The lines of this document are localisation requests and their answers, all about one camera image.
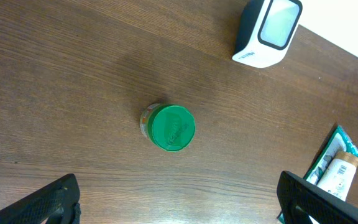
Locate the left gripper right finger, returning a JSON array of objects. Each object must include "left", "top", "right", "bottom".
[{"left": 277, "top": 171, "right": 358, "bottom": 224}]

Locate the white Pantene tube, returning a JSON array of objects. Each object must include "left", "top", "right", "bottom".
[{"left": 317, "top": 151, "right": 358, "bottom": 201}]

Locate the green 3M glove packet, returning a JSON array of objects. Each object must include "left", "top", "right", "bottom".
[{"left": 278, "top": 126, "right": 358, "bottom": 223}]

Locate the white barcode scanner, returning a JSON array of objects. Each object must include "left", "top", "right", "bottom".
[{"left": 232, "top": 0, "right": 303, "bottom": 68}]

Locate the green lid jar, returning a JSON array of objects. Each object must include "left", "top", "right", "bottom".
[{"left": 139, "top": 103, "right": 196, "bottom": 152}]

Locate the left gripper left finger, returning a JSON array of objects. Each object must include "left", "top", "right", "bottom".
[{"left": 0, "top": 174, "right": 81, "bottom": 224}]

